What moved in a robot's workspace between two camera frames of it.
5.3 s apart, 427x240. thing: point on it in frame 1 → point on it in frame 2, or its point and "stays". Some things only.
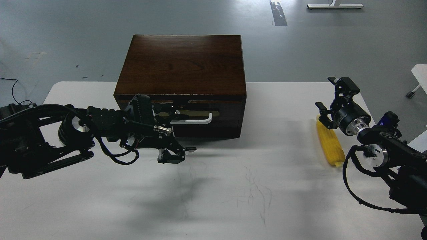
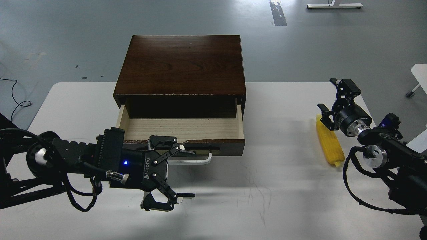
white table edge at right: (420, 71) stays
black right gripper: (348, 116) stays
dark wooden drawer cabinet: (202, 75) stays
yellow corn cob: (332, 144) stays
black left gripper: (159, 129) → (144, 173)
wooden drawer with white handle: (205, 110) → (221, 137)
